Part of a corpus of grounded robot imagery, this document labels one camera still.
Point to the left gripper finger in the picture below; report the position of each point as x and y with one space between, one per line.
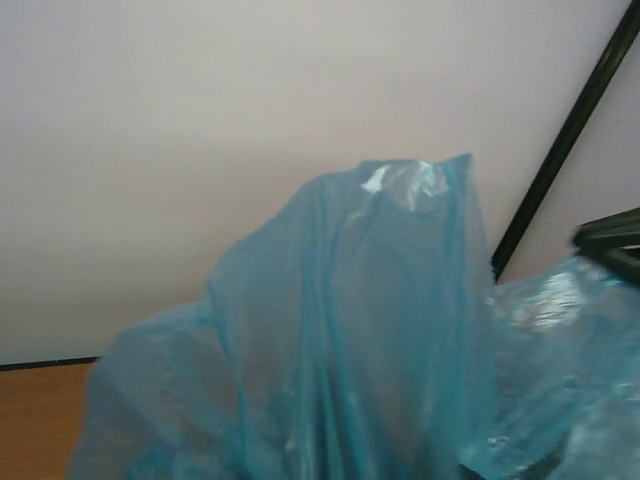
612 242

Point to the blue plastic trash bag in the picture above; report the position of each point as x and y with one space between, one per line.
359 334

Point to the black frame post right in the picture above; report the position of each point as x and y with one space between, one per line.
593 90

